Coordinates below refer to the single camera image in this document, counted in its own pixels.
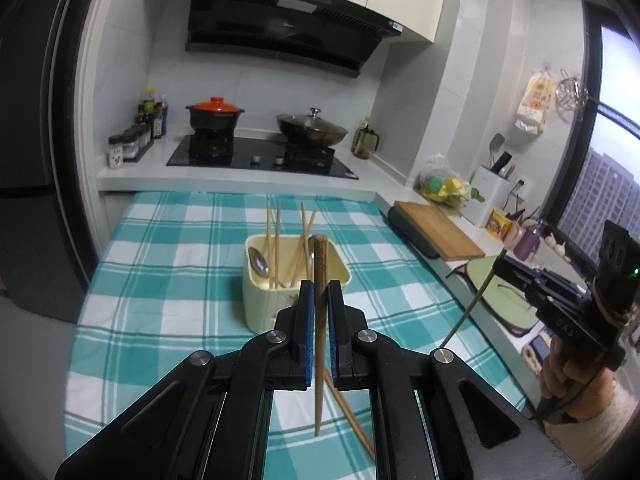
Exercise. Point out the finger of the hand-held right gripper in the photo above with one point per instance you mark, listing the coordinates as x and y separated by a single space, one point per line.
515 270

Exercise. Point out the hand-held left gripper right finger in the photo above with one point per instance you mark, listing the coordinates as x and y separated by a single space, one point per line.
334 330

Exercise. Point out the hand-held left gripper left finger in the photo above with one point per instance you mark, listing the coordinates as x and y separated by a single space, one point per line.
307 330

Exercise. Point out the cream utensil container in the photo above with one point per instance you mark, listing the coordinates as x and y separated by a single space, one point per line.
260 305

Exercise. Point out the metal spoon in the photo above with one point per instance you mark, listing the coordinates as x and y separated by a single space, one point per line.
258 262

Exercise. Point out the person's right forearm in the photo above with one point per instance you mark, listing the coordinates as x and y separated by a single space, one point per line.
595 442

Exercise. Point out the person's right hand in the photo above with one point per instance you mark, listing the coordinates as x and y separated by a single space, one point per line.
575 372

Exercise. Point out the thin-framed eyeglasses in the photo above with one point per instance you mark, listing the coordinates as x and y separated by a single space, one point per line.
510 292

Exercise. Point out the pink cup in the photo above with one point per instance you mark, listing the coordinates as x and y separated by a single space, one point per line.
526 242

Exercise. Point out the green mat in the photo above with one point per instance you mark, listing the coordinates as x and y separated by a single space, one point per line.
500 315

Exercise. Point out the yellow packet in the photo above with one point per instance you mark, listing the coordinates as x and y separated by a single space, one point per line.
500 225

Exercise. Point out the garlic bulbs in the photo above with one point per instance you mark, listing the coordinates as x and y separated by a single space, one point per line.
556 246

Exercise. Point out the white knife holder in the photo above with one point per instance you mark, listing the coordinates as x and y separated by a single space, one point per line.
487 195

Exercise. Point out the wooden cutting board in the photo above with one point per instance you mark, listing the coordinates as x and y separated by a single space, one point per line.
435 230

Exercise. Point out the dark-framed window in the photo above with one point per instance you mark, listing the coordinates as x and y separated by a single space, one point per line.
615 170

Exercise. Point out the plastic bag of sponges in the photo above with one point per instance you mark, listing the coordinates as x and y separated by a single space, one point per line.
445 185

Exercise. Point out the grey spatula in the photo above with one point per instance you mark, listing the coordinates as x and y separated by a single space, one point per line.
497 145

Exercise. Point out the teal checkered cloth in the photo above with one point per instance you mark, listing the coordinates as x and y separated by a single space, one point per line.
175 260

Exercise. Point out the hanging printed bag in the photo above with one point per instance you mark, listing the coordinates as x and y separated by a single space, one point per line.
535 105

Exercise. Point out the black glass gas stove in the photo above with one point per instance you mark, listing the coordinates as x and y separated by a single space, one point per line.
250 154

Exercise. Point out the glass wok lid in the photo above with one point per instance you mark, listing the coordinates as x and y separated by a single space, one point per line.
312 122

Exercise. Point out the black clay pot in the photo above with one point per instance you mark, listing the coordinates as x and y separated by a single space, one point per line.
215 121

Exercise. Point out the orange pot lid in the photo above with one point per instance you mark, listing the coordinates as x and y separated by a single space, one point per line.
216 105

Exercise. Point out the rack of spice jars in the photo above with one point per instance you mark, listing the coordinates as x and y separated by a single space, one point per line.
136 142

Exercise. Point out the white-labelled spice jar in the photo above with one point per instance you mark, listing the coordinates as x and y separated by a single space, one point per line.
115 154

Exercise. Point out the small dark sauce bottle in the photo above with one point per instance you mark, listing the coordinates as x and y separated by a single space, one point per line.
144 119

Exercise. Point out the yellow-capped oil bottle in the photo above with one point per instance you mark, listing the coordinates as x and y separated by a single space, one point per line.
148 102

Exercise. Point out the black range hood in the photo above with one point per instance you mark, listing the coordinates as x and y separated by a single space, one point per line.
280 25

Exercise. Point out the dark refrigerator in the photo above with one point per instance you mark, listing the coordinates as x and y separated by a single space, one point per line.
35 160

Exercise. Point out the white wall socket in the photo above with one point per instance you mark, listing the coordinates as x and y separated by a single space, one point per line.
522 186

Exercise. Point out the glass jar with dark frame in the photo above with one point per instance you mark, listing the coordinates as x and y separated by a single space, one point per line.
366 140

